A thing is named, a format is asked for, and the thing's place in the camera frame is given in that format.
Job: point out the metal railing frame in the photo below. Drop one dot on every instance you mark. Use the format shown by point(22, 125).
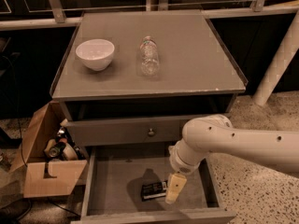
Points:
point(24, 14)

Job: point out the cardboard box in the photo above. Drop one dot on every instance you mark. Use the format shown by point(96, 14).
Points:
point(46, 178)

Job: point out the white cup in box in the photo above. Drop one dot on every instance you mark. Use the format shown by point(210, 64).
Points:
point(69, 153)

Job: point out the white ceramic bowl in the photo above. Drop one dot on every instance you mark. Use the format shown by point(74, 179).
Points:
point(96, 54)

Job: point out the round metal drawer knob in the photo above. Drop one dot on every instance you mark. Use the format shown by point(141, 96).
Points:
point(151, 132)

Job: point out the grey drawer cabinet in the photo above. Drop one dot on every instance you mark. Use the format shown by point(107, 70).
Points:
point(197, 75)

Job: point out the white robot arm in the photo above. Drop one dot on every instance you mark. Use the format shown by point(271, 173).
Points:
point(277, 150)

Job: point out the grey open middle drawer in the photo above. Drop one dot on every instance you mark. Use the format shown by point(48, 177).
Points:
point(117, 174)

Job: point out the dark can in box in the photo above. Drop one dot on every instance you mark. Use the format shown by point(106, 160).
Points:
point(57, 149)

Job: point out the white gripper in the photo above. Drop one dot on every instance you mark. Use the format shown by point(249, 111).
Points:
point(181, 166)

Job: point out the grey top drawer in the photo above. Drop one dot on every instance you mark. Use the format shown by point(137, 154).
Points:
point(104, 132)

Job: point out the clear plastic water bottle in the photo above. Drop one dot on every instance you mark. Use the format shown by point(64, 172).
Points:
point(149, 59)

